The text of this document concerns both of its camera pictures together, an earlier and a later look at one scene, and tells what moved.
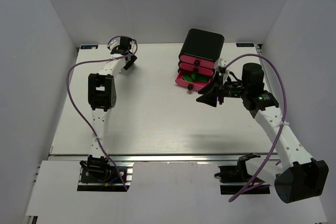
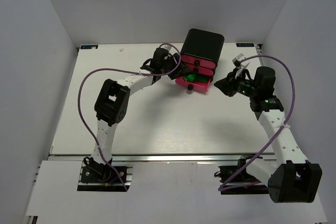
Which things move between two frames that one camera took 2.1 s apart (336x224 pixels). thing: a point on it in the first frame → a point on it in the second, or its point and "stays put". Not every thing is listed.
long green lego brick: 200,77 stays put
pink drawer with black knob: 198,61 stays put
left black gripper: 128,60 → 174,65
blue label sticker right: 244,44 stays put
